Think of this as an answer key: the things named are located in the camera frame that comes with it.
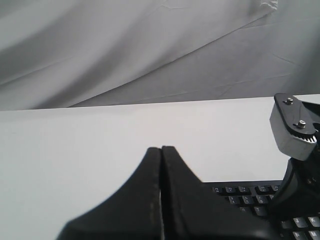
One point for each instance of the grey fabric backdrop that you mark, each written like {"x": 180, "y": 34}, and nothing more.
{"x": 83, "y": 53}

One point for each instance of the black acer keyboard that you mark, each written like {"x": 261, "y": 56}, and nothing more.
{"x": 255, "y": 198}

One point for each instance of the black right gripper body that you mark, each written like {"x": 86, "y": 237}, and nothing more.
{"x": 299, "y": 191}

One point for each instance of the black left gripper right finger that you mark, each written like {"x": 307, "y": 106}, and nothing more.
{"x": 191, "y": 211}

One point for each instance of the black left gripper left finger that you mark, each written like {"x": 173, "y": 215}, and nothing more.
{"x": 133, "y": 212}

